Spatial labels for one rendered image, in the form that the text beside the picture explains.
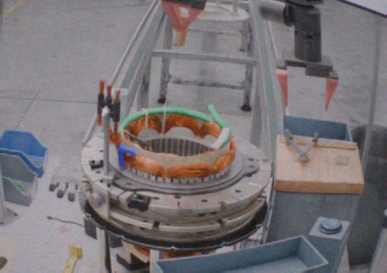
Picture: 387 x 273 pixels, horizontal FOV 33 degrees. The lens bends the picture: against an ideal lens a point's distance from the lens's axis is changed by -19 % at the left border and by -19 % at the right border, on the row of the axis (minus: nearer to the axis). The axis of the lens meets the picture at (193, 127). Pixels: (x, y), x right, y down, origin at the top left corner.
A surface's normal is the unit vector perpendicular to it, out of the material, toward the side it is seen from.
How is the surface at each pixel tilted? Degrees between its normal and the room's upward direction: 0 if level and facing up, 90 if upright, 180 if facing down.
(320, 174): 0
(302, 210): 90
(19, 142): 88
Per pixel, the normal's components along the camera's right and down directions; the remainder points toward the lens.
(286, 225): -0.09, 0.38
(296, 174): 0.07, -0.92
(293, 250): 0.36, 0.39
